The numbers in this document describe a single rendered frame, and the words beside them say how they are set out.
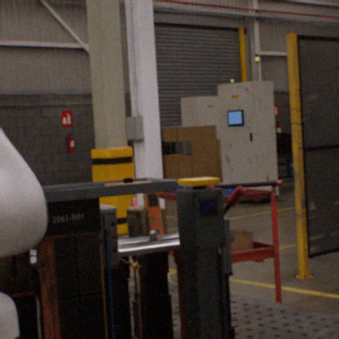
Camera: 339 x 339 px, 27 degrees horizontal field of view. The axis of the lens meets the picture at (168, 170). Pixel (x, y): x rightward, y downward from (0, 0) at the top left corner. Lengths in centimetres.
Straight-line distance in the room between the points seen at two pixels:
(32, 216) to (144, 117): 468
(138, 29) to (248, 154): 648
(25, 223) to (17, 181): 6
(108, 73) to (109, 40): 40
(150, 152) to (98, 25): 353
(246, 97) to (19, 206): 1097
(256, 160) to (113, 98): 365
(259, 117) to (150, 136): 632
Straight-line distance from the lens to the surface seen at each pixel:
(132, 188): 123
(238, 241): 392
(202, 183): 133
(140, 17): 570
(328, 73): 634
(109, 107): 881
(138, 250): 158
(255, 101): 1180
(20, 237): 97
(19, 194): 96
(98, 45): 891
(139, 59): 566
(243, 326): 205
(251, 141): 1182
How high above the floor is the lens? 125
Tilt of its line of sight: 3 degrees down
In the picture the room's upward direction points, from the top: 3 degrees counter-clockwise
